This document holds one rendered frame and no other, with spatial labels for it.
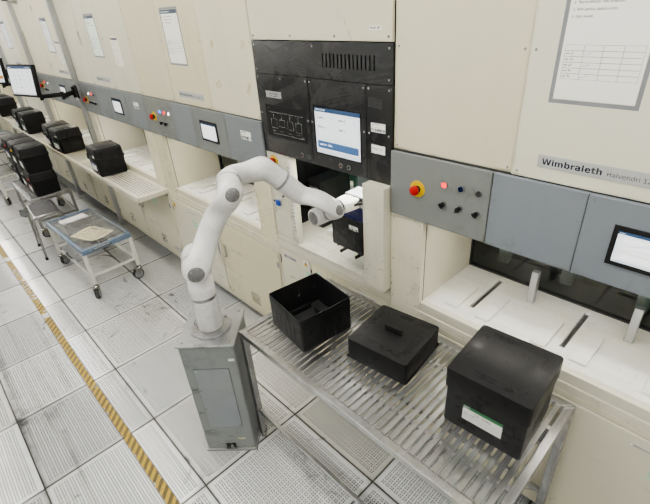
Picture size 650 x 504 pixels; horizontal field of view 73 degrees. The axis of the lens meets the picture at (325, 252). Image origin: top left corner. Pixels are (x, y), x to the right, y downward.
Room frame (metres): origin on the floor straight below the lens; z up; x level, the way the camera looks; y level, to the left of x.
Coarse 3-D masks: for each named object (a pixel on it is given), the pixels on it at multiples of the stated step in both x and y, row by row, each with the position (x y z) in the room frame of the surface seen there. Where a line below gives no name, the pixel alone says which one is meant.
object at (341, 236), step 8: (352, 192) 2.00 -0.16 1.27; (360, 192) 2.00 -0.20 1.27; (360, 208) 1.98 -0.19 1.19; (344, 216) 1.94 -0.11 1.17; (336, 224) 1.98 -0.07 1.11; (344, 224) 1.94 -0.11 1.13; (352, 224) 1.90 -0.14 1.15; (360, 224) 1.86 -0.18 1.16; (336, 232) 1.99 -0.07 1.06; (344, 232) 1.94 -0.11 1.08; (352, 232) 1.90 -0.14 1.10; (360, 232) 1.86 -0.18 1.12; (336, 240) 1.99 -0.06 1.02; (344, 240) 1.94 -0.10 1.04; (352, 240) 1.90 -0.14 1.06; (360, 240) 1.86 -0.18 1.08; (344, 248) 1.98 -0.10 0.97; (352, 248) 1.90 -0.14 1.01; (360, 248) 1.86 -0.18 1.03; (360, 256) 1.91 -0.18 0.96
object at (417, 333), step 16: (368, 320) 1.51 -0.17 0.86; (384, 320) 1.50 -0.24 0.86; (400, 320) 1.50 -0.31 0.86; (416, 320) 1.49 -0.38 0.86; (352, 336) 1.42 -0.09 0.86; (368, 336) 1.41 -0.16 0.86; (384, 336) 1.40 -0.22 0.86; (400, 336) 1.39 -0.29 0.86; (416, 336) 1.39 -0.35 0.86; (432, 336) 1.39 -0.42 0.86; (352, 352) 1.39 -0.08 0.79; (368, 352) 1.34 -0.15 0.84; (384, 352) 1.31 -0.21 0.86; (400, 352) 1.30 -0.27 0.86; (416, 352) 1.29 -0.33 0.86; (432, 352) 1.39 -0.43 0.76; (384, 368) 1.29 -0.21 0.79; (400, 368) 1.24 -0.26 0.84; (416, 368) 1.29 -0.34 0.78
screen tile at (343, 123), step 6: (342, 120) 1.93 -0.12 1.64; (348, 120) 1.90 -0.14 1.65; (354, 120) 1.88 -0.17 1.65; (342, 126) 1.93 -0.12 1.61; (348, 126) 1.91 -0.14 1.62; (354, 126) 1.88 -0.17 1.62; (354, 132) 1.88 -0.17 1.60; (342, 138) 1.93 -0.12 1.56; (348, 138) 1.91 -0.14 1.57; (354, 138) 1.88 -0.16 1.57; (354, 144) 1.88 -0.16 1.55
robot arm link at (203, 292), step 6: (186, 246) 1.74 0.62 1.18; (186, 252) 1.69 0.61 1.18; (210, 276) 1.71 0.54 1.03; (204, 282) 1.67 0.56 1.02; (210, 282) 1.68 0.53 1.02; (192, 288) 1.65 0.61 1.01; (198, 288) 1.64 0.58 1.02; (204, 288) 1.64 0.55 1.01; (210, 288) 1.65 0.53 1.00; (192, 294) 1.63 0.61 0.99; (198, 294) 1.62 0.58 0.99; (204, 294) 1.63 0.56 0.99; (210, 294) 1.64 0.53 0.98; (192, 300) 1.63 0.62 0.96; (198, 300) 1.62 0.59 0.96; (204, 300) 1.62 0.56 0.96; (210, 300) 1.63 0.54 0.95
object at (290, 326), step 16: (288, 288) 1.73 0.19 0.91; (304, 288) 1.78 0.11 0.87; (320, 288) 1.80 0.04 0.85; (336, 288) 1.68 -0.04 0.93; (272, 304) 1.65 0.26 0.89; (288, 304) 1.73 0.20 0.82; (304, 304) 1.78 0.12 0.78; (320, 304) 1.78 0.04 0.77; (336, 304) 1.55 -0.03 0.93; (288, 320) 1.53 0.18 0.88; (304, 320) 1.46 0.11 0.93; (320, 320) 1.50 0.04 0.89; (336, 320) 1.55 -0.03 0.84; (288, 336) 1.55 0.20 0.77; (304, 336) 1.45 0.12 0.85; (320, 336) 1.50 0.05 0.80
